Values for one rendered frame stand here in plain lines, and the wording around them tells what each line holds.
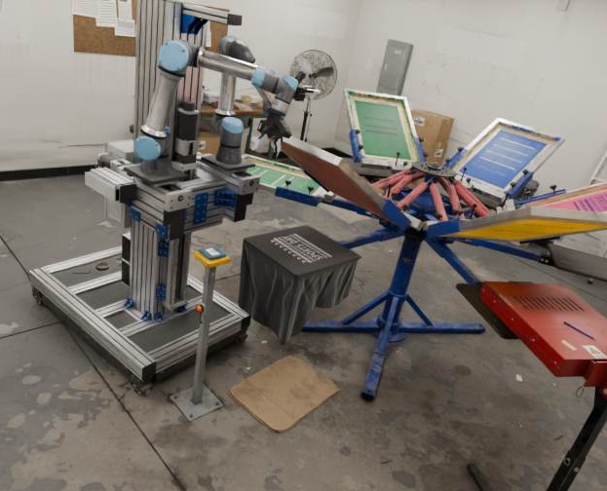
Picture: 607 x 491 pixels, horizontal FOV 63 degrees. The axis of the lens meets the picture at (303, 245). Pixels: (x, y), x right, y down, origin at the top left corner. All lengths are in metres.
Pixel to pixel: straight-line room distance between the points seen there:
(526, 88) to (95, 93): 4.91
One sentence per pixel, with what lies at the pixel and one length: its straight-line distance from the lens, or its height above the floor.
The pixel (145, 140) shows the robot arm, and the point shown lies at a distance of 2.37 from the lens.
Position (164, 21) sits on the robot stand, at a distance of 2.69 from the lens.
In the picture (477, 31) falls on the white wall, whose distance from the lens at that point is 7.11.
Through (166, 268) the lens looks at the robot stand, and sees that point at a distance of 3.07.
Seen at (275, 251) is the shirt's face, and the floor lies 0.95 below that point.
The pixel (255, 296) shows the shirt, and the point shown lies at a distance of 2.74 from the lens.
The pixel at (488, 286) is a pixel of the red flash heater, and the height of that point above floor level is 1.10.
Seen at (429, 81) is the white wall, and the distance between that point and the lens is 7.39.
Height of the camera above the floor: 2.11
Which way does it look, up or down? 25 degrees down
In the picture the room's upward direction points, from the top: 11 degrees clockwise
